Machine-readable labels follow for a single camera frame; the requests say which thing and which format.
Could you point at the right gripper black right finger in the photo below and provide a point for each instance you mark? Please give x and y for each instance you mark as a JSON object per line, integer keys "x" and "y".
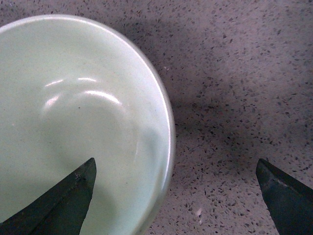
{"x": 289, "y": 202}

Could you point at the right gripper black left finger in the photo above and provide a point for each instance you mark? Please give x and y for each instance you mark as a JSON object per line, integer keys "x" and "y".
{"x": 59, "y": 211}

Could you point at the green plastic bowl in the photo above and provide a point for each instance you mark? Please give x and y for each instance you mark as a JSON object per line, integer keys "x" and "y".
{"x": 72, "y": 89}

